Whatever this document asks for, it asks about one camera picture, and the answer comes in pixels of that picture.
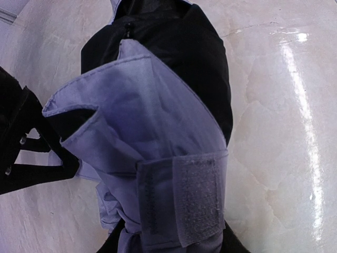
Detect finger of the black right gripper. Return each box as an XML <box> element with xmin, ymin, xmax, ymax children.
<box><xmin>1</xmin><ymin>69</ymin><xmax>80</xmax><ymax>194</ymax></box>

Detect lilac folding umbrella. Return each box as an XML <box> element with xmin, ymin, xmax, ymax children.
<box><xmin>42</xmin><ymin>1</ymin><xmax>246</xmax><ymax>252</ymax></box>

